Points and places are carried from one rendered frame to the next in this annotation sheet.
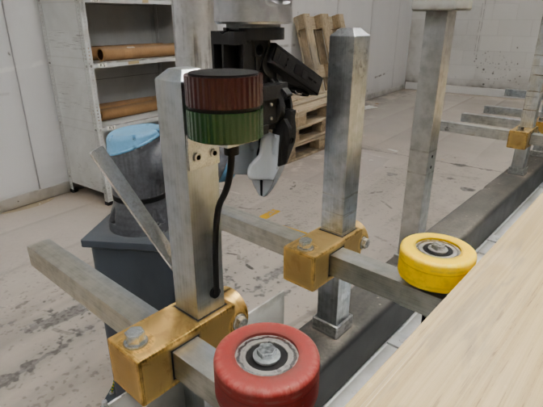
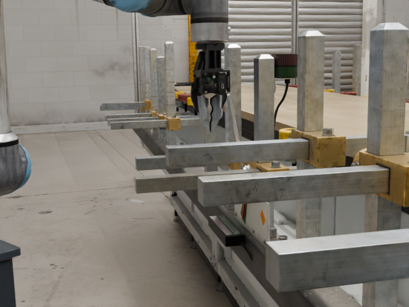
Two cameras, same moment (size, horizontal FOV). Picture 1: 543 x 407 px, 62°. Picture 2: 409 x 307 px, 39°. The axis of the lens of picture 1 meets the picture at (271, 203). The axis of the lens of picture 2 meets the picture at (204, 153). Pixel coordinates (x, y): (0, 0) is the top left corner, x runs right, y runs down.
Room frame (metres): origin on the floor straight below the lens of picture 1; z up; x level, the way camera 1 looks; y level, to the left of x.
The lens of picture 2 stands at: (-0.23, 1.15, 1.10)
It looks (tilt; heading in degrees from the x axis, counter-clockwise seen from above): 10 degrees down; 306
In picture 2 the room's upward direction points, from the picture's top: 1 degrees counter-clockwise
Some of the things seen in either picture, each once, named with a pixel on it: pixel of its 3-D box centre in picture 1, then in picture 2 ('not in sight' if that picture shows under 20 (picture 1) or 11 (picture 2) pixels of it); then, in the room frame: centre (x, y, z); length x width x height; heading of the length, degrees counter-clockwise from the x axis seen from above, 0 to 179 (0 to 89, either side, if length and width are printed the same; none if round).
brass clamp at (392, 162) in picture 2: not in sight; (393, 174); (-0.01, 0.42, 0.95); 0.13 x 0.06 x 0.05; 139
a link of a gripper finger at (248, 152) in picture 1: (245, 163); (205, 113); (0.57, 0.03, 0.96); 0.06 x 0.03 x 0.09; 139
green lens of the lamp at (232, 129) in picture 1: (225, 121); (285, 71); (0.35, 0.04, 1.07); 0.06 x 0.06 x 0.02
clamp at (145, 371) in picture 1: (186, 337); (268, 173); (0.37, 0.08, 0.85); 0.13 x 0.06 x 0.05; 139
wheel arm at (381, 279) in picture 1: (295, 246); (221, 159); (0.57, -0.03, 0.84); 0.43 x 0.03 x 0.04; 49
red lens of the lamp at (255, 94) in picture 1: (224, 88); (285, 59); (0.35, 0.04, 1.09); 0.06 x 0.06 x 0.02
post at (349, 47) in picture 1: (338, 214); (233, 137); (0.57, -0.09, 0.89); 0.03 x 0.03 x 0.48; 49
